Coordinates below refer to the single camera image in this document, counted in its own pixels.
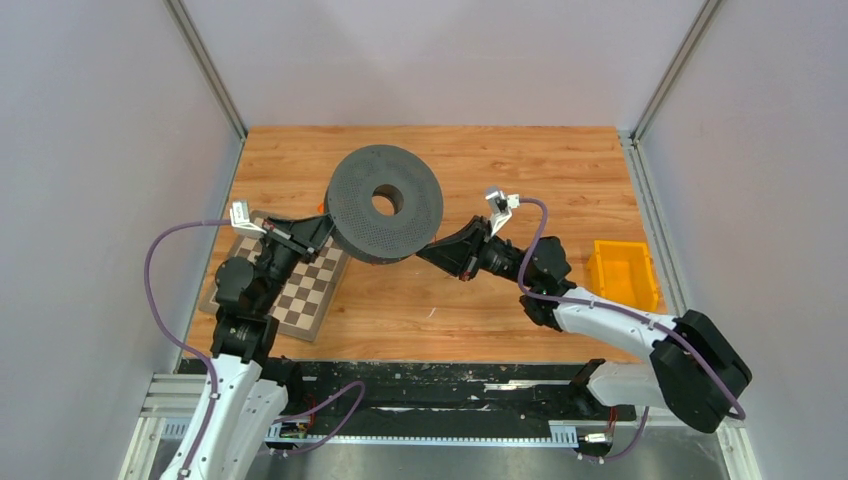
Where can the yellow plastic bin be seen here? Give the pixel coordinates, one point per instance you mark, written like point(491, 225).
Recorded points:
point(622, 272)

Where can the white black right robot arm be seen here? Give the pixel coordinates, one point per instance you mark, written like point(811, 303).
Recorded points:
point(688, 366)

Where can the slotted aluminium cable duct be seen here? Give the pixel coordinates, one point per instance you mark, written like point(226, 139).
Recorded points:
point(558, 435)

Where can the aluminium side rail right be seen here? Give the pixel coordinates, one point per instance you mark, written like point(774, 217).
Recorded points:
point(737, 452)

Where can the black cable spool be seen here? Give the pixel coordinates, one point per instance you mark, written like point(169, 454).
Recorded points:
point(385, 202)

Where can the aluminium frame post right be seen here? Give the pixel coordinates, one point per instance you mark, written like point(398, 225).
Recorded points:
point(693, 36)

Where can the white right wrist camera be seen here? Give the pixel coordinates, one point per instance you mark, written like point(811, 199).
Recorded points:
point(501, 205)

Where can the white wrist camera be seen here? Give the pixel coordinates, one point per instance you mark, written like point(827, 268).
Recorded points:
point(240, 220)
point(501, 205)

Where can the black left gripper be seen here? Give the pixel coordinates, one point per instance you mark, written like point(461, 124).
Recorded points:
point(299, 236)

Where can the aluminium frame post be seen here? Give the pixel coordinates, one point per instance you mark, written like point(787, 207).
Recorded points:
point(693, 36)
point(186, 26)

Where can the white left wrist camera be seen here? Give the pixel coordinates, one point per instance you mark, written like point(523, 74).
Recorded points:
point(240, 220)

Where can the aluminium frame post left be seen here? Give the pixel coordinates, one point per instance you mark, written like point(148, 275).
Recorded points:
point(186, 26)

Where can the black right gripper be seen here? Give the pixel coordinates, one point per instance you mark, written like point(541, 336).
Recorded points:
point(462, 253)

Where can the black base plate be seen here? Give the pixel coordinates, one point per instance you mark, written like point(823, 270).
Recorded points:
point(419, 397)

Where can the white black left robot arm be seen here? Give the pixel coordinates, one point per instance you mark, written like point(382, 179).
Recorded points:
point(245, 388)

